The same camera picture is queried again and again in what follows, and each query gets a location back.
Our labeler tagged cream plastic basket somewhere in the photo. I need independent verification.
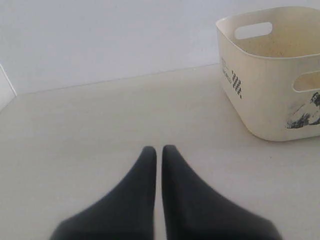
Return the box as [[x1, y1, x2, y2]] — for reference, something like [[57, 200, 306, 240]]
[[216, 6, 320, 142]]

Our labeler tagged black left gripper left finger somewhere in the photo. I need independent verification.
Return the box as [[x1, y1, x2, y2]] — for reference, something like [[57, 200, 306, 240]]
[[50, 146, 157, 240]]

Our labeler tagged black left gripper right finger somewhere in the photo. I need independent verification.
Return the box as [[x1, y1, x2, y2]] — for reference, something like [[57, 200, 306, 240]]
[[161, 145, 281, 240]]

